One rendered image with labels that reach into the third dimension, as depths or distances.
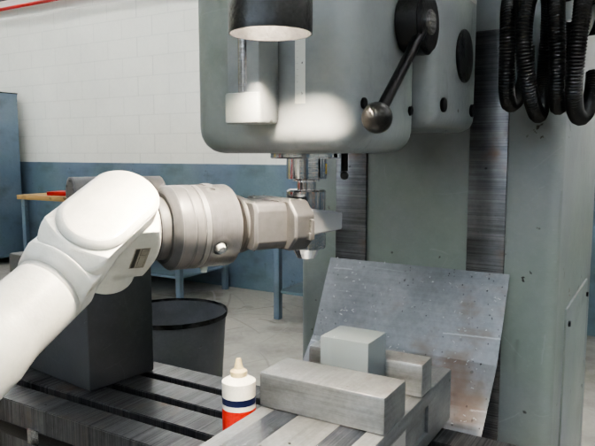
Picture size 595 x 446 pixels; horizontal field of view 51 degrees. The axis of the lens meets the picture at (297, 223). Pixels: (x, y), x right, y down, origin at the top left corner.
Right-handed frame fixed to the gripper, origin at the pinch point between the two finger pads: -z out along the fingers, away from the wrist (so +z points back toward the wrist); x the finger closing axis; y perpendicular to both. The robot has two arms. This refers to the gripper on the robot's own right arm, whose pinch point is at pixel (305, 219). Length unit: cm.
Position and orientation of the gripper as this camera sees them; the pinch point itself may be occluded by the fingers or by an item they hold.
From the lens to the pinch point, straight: 74.2
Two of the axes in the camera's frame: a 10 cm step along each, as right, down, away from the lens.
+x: -5.6, -0.9, 8.2
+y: -0.1, 9.9, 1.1
